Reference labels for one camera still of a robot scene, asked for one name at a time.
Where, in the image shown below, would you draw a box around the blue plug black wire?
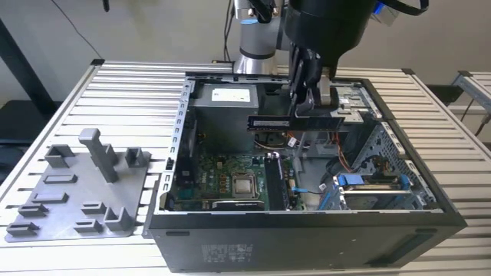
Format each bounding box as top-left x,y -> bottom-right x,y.
291,186 -> 330,198

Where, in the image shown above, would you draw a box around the black desk frame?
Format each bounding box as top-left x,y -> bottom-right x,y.
0,17 -> 64,146

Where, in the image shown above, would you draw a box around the grey parts rack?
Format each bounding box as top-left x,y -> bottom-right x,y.
3,128 -> 152,244

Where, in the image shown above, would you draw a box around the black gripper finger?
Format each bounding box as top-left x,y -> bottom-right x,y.
288,43 -> 332,131

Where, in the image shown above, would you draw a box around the CPU socket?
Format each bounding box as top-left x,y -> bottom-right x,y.
228,171 -> 258,200

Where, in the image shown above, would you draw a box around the black graphics card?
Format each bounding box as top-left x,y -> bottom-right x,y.
211,200 -> 267,212

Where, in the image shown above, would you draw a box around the silver power supply unit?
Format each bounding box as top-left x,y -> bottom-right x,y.
189,83 -> 263,155

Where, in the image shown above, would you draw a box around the silver CPU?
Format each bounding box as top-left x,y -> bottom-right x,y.
234,178 -> 252,194

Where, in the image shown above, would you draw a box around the hard disk in blue carrier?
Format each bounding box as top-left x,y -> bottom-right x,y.
334,172 -> 418,210

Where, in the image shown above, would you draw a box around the slatted metal side table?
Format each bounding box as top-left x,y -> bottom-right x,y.
448,70 -> 491,116

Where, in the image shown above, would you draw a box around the black RAM stick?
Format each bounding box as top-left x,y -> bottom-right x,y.
264,152 -> 292,210
247,114 -> 344,132

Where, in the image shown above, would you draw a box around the silver metal mount bracket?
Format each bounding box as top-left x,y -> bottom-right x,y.
320,67 -> 340,109

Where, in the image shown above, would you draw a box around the metal drive cage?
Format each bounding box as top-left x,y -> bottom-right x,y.
330,80 -> 383,124

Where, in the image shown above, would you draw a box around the black PC case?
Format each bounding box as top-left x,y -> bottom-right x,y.
144,71 -> 468,273

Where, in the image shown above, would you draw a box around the green motherboard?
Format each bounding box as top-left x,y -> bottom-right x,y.
164,154 -> 304,212

